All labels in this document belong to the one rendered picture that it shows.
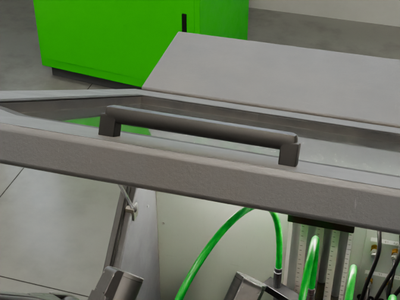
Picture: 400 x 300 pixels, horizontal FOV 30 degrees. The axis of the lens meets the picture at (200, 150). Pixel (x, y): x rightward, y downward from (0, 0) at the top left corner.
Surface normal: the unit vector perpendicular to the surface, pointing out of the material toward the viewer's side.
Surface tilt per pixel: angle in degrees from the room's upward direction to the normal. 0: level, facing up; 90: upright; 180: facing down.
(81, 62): 90
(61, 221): 0
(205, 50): 0
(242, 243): 90
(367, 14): 90
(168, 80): 0
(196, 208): 90
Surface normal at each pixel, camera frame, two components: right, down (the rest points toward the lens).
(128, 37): -0.39, 0.54
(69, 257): 0.00, -0.81
